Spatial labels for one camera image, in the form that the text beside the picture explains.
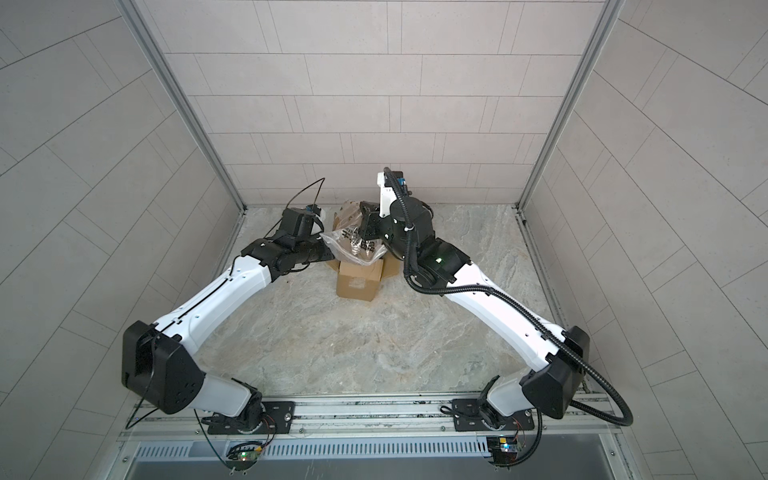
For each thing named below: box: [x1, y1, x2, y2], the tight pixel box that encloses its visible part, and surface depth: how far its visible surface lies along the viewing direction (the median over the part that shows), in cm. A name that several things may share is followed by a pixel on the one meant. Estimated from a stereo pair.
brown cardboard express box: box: [326, 251, 400, 302], surface depth 82 cm
